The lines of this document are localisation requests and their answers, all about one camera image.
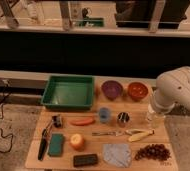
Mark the wooden board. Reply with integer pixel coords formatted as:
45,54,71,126
24,76,179,171

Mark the black rectangular block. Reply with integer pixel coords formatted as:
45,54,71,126
73,154,98,167

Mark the small black binder clip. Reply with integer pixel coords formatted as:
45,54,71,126
52,115,63,128

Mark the metal cup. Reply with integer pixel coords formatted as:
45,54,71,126
117,112,130,127

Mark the orange round fruit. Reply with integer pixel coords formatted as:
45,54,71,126
70,134,85,150

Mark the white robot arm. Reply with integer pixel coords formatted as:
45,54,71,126
146,66,190,129

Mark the bunch of dark grapes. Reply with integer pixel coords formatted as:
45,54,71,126
135,144,170,161

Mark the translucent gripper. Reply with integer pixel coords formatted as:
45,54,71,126
146,105,165,129

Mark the green sponge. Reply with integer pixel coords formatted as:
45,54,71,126
48,133,64,157

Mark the orange bowl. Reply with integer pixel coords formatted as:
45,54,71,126
127,82,148,101

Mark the green plastic tray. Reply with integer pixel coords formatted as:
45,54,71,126
41,76,94,110

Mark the purple bowl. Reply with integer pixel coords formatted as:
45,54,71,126
101,80,123,100

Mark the black handled knife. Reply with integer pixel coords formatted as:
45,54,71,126
38,121,53,161

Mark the blue grey cloth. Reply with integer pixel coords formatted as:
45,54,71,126
102,143,131,168

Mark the yellow banana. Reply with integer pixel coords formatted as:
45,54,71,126
125,130,154,142

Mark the blue cup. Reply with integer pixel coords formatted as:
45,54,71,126
98,107,111,123

